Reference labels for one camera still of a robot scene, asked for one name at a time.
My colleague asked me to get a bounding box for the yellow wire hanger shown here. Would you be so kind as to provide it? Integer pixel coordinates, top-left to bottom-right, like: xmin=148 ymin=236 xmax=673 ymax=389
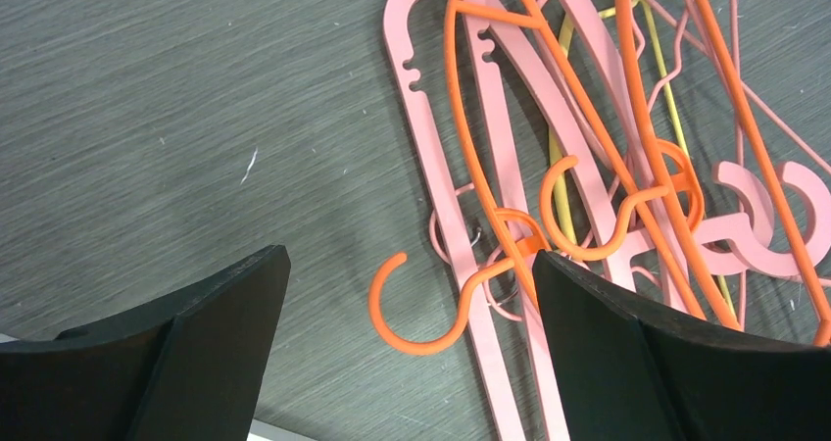
xmin=559 ymin=0 xmax=739 ymax=321

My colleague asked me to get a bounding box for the pink plastic hanger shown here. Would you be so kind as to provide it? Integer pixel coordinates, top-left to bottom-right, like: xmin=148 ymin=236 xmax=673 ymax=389
xmin=369 ymin=0 xmax=570 ymax=440

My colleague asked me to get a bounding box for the orange plastic hanger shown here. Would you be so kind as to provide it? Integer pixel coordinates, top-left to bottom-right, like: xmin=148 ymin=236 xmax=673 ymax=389
xmin=525 ymin=0 xmax=830 ymax=347
xmin=369 ymin=0 xmax=704 ymax=356

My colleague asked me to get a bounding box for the pink wire hanger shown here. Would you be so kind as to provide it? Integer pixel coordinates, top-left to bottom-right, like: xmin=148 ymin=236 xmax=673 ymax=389
xmin=615 ymin=0 xmax=830 ymax=346
xmin=428 ymin=181 xmax=527 ymax=323

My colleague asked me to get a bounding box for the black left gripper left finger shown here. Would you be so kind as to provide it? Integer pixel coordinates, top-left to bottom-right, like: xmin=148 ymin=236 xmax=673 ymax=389
xmin=1 ymin=245 xmax=291 ymax=440

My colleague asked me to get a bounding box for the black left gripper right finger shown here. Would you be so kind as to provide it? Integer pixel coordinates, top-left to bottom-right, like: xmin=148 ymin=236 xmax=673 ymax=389
xmin=532 ymin=252 xmax=830 ymax=440

